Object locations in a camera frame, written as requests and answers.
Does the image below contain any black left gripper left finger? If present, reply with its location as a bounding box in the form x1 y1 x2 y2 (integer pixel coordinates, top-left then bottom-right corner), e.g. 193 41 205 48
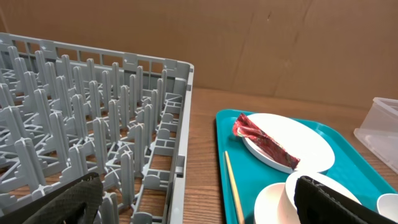
1 172 103 224

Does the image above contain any red snack wrapper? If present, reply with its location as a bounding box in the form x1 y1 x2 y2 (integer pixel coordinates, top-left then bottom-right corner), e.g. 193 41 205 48
233 113 300 170

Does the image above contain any clear plastic bin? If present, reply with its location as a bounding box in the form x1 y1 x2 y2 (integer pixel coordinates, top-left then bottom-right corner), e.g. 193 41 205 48
354 97 398 173

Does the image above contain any grey-white bowl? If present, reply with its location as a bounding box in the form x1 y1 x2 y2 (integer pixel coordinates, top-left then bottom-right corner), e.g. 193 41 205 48
376 194 398 223

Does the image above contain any wooden chopstick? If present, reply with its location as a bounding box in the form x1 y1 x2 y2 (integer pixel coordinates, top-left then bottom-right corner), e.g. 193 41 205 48
224 151 245 224

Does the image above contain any teal plastic tray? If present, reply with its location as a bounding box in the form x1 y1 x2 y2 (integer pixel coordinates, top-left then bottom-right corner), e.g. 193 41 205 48
215 110 395 223

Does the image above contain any white cup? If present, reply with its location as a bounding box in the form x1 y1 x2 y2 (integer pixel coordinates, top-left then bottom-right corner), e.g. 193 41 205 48
277 171 361 224

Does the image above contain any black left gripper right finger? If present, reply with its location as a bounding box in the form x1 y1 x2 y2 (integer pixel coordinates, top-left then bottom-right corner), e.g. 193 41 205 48
294 175 395 224

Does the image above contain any large white plate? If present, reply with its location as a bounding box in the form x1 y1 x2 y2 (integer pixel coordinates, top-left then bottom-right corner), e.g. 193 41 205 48
243 113 335 174

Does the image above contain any grey dishwasher rack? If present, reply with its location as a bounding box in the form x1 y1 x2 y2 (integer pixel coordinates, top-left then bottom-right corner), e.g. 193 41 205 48
1 33 194 223

